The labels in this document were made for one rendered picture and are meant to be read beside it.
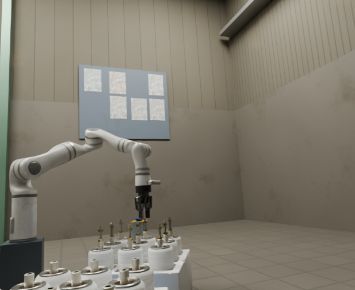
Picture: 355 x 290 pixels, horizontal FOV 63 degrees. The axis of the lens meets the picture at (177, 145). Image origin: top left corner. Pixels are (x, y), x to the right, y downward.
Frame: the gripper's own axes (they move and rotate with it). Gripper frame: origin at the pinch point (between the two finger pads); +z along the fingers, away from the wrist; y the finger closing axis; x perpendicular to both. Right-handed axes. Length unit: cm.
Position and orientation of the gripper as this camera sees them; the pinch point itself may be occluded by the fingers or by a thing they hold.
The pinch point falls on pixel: (144, 216)
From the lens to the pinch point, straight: 141.1
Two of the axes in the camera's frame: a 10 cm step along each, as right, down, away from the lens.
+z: 0.6, 9.9, -1.6
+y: -3.5, -1.3, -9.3
